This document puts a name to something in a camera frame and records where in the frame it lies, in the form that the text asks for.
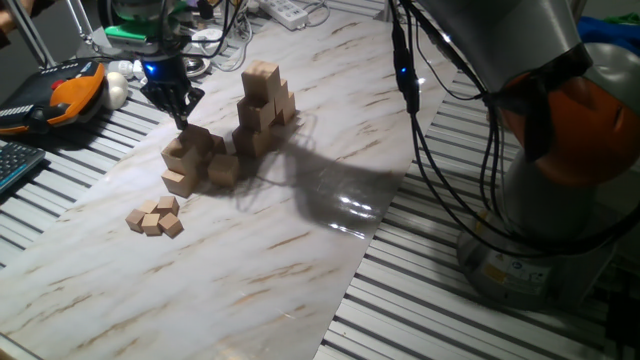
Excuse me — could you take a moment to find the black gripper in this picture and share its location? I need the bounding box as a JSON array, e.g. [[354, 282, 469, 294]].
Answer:
[[139, 52, 206, 131]]

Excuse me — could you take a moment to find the round silver coil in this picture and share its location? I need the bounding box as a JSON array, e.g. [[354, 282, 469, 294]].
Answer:
[[182, 55, 211, 77]]

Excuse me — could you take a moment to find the large wooden cube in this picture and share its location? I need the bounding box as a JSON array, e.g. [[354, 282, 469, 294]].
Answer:
[[276, 91, 298, 127], [242, 60, 282, 102], [231, 124, 272, 160], [272, 78, 291, 116], [236, 94, 277, 133]]

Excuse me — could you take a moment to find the white power adapter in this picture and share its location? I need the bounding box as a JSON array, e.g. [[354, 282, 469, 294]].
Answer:
[[192, 27, 229, 55]]

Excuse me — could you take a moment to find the white egg shaped object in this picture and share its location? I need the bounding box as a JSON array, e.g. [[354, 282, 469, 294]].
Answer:
[[102, 71, 130, 112]]

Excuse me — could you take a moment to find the white plastic bottle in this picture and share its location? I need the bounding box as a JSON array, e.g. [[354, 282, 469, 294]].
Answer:
[[106, 59, 146, 81]]

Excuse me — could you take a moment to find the orange black teach pendant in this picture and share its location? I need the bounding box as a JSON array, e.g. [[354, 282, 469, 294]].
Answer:
[[0, 58, 108, 137]]

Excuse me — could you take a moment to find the white power strip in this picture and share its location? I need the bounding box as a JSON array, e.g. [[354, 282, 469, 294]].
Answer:
[[258, 0, 310, 30]]

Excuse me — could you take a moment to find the grey metal bar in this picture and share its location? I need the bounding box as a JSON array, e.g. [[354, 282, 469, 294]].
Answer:
[[5, 0, 56, 69]]

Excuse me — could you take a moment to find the black computer keyboard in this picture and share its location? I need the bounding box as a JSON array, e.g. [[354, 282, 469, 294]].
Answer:
[[0, 141, 48, 196]]

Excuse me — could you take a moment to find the marble pattern mat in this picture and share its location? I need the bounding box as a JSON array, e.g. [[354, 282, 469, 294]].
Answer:
[[0, 4, 466, 360]]

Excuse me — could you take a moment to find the blue bag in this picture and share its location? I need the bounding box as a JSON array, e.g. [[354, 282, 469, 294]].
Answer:
[[578, 15, 640, 54]]

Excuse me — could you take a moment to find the green cloth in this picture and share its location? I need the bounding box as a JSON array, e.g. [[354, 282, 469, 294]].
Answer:
[[602, 12, 640, 26]]

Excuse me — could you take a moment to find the green wrist mount flange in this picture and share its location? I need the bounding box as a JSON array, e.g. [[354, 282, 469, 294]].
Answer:
[[103, 9, 191, 46]]

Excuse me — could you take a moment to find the aluminium frame post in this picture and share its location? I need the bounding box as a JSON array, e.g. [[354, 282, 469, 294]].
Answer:
[[372, 0, 401, 25]]

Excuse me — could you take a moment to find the black cable connector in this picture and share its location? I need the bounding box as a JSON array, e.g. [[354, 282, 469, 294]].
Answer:
[[391, 22, 421, 115]]

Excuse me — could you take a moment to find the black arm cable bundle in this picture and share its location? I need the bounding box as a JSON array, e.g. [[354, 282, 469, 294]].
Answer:
[[149, 0, 640, 264]]

